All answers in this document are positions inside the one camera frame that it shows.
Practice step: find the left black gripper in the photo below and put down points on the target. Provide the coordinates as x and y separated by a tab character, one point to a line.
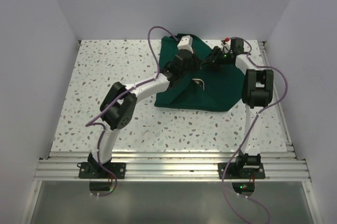
197	62

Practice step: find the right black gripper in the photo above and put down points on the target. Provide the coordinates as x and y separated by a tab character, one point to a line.
213	66

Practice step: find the stainless steel tray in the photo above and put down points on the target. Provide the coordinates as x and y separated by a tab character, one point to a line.
199	82

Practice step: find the dark green surgical cloth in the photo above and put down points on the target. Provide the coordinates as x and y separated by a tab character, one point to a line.
223	89

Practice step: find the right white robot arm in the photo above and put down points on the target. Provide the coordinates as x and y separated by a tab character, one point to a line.
257	93

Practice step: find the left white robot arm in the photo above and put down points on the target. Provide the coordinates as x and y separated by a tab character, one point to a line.
119	104

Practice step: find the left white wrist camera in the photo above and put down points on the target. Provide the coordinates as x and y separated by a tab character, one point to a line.
185	43

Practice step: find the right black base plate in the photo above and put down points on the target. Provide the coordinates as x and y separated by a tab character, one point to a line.
243	179

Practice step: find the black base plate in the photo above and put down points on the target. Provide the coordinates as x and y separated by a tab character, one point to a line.
243	179
88	172

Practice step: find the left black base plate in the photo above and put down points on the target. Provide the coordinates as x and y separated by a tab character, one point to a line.
88	172

